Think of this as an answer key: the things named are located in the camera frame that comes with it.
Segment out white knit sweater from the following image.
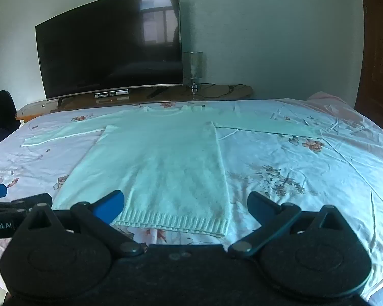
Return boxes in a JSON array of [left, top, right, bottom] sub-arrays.
[[21, 104, 324, 238]]

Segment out pink pillow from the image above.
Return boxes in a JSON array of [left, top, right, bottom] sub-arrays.
[[306, 91, 366, 126]]

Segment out black lamp cable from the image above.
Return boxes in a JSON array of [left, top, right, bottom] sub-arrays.
[[197, 83, 248, 98]]

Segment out floral bed sheet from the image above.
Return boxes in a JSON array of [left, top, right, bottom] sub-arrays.
[[0, 97, 383, 306]]

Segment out glass table lamp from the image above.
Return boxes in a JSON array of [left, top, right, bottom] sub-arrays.
[[182, 51, 204, 94]]

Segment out wooden television stand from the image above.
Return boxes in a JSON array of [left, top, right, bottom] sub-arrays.
[[15, 84, 254, 123]]

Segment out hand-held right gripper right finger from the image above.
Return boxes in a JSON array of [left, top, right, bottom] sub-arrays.
[[228, 191, 362, 258]]

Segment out silver set-top box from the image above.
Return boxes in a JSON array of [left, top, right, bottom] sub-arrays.
[[94, 90, 130, 99]]

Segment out black chair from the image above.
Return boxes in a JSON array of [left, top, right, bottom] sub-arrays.
[[0, 91, 20, 150]]

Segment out curved black television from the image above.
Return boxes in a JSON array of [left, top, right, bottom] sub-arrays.
[[35, 0, 184, 106]]

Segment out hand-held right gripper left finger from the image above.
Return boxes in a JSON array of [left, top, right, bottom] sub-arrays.
[[11, 189, 144, 257]]

